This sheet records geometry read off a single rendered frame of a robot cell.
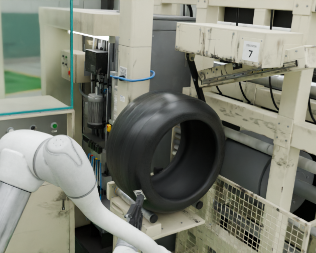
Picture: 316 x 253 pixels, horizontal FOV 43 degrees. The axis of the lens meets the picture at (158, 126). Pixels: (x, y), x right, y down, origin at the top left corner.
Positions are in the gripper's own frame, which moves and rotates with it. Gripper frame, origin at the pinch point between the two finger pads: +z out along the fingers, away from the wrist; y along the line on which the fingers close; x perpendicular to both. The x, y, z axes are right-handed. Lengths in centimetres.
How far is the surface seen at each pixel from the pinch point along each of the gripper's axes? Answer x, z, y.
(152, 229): -2.6, 2.2, 21.2
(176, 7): -162, 774, 178
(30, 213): -81, 20, 17
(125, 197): -19.3, 19.8, 15.3
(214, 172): 27.2, 30.3, 17.2
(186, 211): 4.4, 28.6, 40.3
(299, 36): 78, 54, -32
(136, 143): 5.5, 12.1, -22.4
